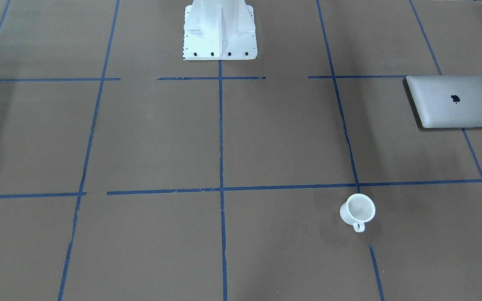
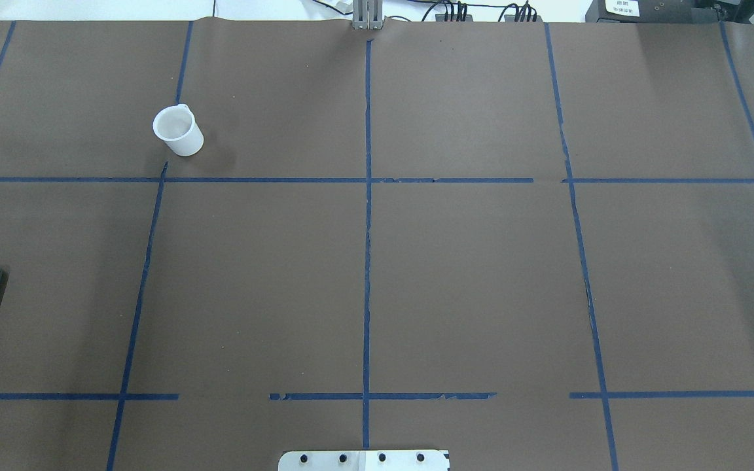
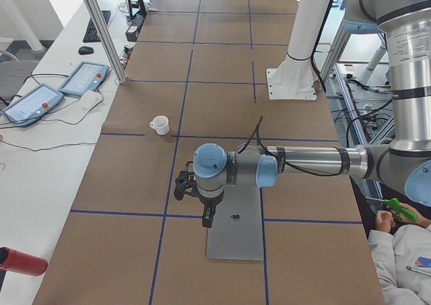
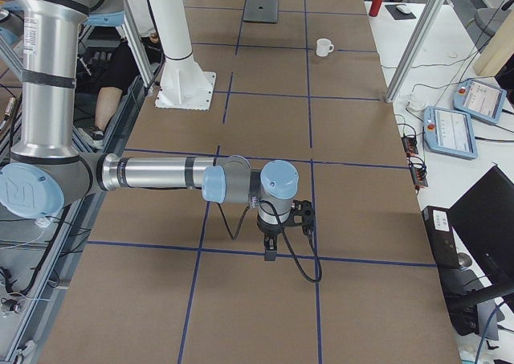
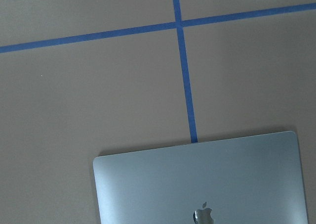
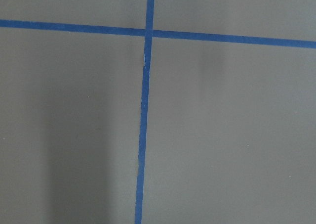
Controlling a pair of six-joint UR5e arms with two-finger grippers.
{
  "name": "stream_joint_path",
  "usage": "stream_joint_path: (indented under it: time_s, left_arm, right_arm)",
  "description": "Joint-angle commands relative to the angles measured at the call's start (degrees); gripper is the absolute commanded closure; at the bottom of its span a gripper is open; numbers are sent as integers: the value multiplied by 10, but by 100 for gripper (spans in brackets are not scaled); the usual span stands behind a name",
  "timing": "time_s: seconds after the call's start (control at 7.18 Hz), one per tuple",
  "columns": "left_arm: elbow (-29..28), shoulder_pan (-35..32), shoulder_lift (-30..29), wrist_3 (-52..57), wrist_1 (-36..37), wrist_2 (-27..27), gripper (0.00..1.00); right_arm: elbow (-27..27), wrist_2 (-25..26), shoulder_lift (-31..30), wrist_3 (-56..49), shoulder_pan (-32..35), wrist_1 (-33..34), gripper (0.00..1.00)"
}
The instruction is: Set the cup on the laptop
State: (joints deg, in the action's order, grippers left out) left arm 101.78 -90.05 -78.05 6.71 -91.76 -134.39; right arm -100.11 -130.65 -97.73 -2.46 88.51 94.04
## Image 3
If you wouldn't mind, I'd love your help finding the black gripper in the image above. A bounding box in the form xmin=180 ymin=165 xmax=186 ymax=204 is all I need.
xmin=201 ymin=204 xmax=216 ymax=228

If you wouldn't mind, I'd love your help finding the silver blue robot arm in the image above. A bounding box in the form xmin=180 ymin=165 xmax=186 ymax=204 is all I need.
xmin=186 ymin=0 xmax=430 ymax=228

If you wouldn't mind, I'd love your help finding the silver closed laptop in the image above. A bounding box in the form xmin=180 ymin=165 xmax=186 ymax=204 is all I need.
xmin=207 ymin=186 xmax=263 ymax=261

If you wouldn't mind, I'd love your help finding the white ceramic cup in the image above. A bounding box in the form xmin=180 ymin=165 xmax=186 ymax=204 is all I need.
xmin=149 ymin=115 xmax=170 ymax=135

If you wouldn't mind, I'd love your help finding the person's hand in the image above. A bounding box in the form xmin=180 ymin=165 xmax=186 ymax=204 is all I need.
xmin=374 ymin=210 xmax=396 ymax=233

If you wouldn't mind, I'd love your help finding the brown paper table cover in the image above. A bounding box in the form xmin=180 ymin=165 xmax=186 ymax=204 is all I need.
xmin=34 ymin=0 xmax=383 ymax=304

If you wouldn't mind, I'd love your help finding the white folded cloth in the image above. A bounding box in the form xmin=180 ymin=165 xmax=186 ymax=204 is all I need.
xmin=79 ymin=90 xmax=102 ymax=111

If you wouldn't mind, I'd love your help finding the green air blow gun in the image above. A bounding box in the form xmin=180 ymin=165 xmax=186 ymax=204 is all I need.
xmin=366 ymin=197 xmax=418 ymax=222

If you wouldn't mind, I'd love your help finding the far blue teach pendant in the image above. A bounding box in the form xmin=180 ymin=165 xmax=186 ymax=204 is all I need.
xmin=59 ymin=61 xmax=110 ymax=97

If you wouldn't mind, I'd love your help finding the blue teach pendant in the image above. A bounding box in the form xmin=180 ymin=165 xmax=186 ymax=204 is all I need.
xmin=1 ymin=83 xmax=64 ymax=127
xmin=59 ymin=61 xmax=110 ymax=97

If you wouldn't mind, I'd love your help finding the person in white coat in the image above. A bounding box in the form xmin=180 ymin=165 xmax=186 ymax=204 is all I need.
xmin=368 ymin=203 xmax=430 ymax=304

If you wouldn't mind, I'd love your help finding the red cylinder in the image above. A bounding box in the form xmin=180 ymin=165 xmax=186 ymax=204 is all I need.
xmin=1 ymin=247 xmax=48 ymax=277

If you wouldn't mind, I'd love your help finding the black box on desk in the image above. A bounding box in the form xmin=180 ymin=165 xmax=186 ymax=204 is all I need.
xmin=125 ymin=14 xmax=146 ymax=42

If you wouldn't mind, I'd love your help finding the near blue teach pendant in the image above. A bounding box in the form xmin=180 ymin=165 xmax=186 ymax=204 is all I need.
xmin=1 ymin=83 xmax=64 ymax=127

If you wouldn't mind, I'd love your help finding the black computer mouse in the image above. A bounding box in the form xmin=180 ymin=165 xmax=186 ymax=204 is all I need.
xmin=78 ymin=46 xmax=94 ymax=55

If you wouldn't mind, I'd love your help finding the black keyboard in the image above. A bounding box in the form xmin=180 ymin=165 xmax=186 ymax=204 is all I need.
xmin=82 ymin=9 xmax=112 ymax=44

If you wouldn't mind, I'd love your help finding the grey office chair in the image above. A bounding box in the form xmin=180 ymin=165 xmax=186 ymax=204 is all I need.
xmin=1 ymin=40 xmax=40 ymax=107

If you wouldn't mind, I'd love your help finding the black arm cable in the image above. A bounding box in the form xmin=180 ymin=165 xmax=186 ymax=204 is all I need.
xmin=242 ymin=115 xmax=341 ymax=177

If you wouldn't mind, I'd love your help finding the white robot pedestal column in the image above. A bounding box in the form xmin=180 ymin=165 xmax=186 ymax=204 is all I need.
xmin=267 ymin=0 xmax=330 ymax=100

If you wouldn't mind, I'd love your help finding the black pendant cable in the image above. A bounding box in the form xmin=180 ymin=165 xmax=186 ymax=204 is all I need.
xmin=0 ymin=73 xmax=102 ymax=153

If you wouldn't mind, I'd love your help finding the aluminium frame post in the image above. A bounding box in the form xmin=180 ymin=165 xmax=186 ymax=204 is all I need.
xmin=84 ymin=0 xmax=127 ymax=84

